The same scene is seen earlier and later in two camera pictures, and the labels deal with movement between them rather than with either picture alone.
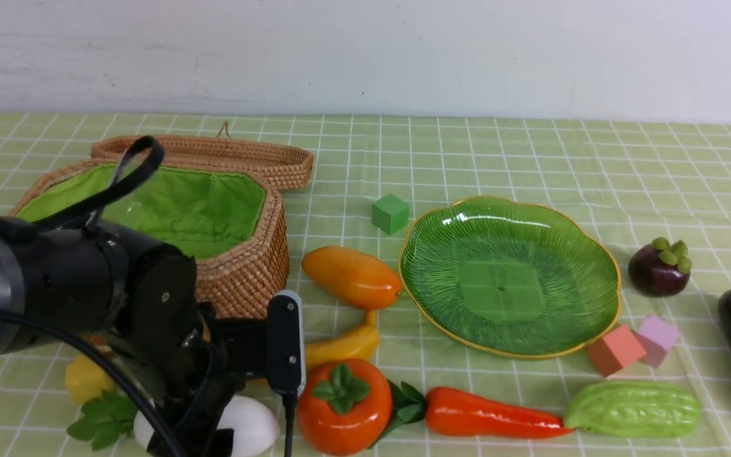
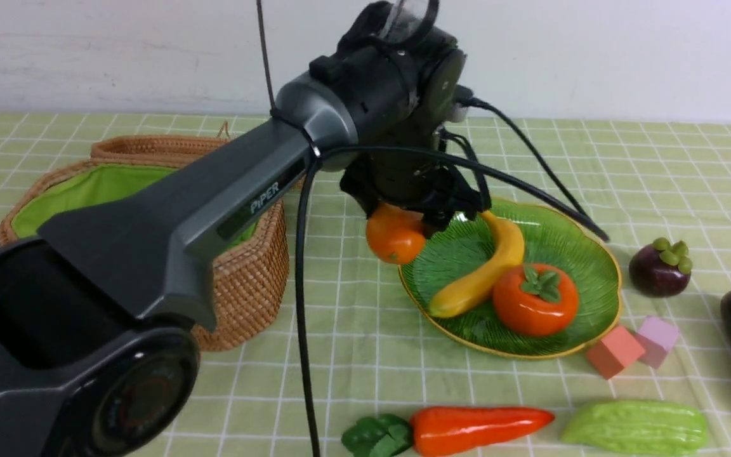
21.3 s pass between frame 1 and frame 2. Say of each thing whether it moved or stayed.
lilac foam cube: stayed
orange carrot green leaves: moved
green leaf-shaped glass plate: stayed
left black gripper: moved
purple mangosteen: stayed
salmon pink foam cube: stayed
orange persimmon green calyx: moved
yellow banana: moved
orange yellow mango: moved
